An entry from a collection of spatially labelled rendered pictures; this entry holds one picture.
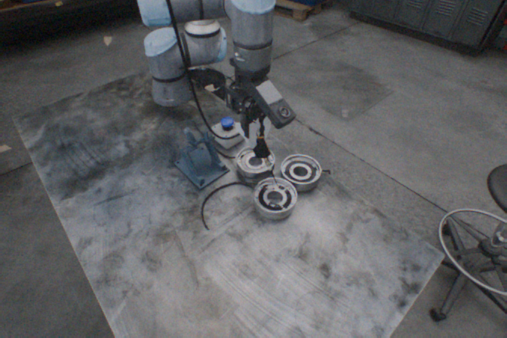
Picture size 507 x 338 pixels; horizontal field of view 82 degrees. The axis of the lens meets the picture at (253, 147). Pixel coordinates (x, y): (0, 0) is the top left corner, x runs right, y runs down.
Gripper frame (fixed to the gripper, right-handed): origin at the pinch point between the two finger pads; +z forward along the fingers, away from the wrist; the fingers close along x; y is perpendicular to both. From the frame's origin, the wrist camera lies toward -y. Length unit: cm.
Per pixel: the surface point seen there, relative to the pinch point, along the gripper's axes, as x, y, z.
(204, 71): -64, 121, 53
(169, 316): 35.4, -13.2, 13.1
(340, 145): -113, 33, 94
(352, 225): -6.5, -25.5, 13.2
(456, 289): -62, -60, 84
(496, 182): -71, -47, 32
